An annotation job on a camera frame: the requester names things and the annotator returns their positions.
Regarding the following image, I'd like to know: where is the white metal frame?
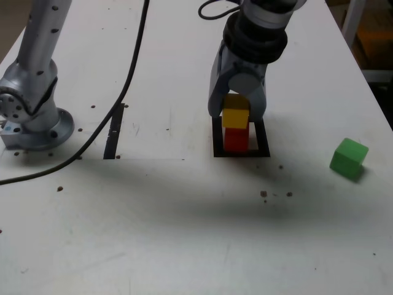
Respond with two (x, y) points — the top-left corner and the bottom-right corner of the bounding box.
(340, 0), (393, 84)

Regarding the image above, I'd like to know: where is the red cube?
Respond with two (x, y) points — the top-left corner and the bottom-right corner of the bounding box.
(223, 127), (249, 154)

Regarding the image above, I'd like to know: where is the black tape square outline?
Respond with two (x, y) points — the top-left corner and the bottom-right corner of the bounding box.
(211, 116), (271, 159)

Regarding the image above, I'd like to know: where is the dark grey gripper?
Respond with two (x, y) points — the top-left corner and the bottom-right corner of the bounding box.
(208, 45), (269, 122)

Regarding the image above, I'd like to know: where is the black cable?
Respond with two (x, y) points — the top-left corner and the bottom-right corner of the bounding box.
(0, 0), (243, 185)

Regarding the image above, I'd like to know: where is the green cube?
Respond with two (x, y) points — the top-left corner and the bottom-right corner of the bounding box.
(329, 137), (370, 179)

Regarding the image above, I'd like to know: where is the black tape strip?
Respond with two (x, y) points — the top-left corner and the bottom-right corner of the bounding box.
(103, 103), (126, 160)

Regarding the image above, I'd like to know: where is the yellow box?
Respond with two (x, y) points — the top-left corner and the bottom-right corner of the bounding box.
(352, 24), (393, 70)

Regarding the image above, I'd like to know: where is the yellow cube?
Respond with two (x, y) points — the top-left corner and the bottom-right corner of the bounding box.
(221, 94), (250, 130)

